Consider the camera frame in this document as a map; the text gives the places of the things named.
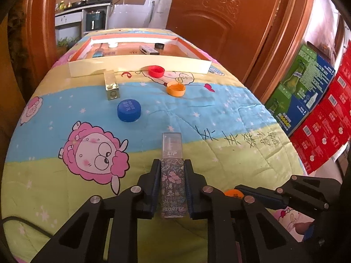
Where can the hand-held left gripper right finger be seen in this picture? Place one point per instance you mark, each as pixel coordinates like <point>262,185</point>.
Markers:
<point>189,189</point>

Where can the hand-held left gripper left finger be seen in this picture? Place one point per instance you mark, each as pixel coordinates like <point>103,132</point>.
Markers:
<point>156,186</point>

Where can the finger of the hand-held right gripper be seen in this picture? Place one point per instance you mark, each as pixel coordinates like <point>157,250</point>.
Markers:
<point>277,203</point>

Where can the floral lip gloss tube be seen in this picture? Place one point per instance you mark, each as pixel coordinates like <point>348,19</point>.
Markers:
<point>174,169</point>

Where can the orange cap with dark print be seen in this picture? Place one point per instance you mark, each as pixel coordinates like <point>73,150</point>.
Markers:
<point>233,193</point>

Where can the blue bottle cap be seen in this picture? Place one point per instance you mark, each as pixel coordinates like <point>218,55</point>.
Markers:
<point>129,110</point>

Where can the plain orange bottle cap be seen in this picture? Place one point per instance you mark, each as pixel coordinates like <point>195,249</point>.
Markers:
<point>176,89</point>

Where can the gold rectangular box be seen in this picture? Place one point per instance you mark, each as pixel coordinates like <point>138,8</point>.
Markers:
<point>111,85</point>

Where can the red bottle cap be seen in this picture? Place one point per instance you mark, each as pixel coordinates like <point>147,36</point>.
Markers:
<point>156,71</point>

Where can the shallow cardboard box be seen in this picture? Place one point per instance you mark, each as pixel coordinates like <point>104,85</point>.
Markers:
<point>137,64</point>

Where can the white cartoon printed case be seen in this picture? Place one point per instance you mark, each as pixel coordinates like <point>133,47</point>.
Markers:
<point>149,49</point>

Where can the black bottle cap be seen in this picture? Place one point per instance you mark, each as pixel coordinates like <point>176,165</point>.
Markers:
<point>159,46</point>

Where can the blue lighter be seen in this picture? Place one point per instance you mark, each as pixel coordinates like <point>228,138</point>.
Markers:
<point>98,52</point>

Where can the white bottle cap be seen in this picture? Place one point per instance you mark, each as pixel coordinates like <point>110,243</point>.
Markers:
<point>112,43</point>

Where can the person's right hand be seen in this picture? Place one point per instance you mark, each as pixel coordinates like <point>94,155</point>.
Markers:
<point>303,227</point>

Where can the red cartons stack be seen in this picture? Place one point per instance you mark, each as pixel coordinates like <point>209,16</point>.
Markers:
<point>323,131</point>

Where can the green beer carton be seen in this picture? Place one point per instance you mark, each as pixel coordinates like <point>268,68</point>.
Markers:
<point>299,87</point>

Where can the carved wooden door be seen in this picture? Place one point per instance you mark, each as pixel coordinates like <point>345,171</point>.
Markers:
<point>219,33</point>

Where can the potted green plant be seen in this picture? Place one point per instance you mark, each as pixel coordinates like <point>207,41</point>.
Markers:
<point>65,43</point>

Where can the green air fryer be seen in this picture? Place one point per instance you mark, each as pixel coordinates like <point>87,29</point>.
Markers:
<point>95,21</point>

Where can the white kitchen counter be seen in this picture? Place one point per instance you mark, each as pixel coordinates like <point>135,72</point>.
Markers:
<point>68,19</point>

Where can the brown wooden panel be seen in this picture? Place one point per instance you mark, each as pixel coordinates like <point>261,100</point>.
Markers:
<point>13,60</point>

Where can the yellow oil bottle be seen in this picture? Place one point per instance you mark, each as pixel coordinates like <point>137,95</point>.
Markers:
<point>62,5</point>

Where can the wooden door frame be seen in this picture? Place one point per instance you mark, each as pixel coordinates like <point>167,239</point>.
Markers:
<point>288,33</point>

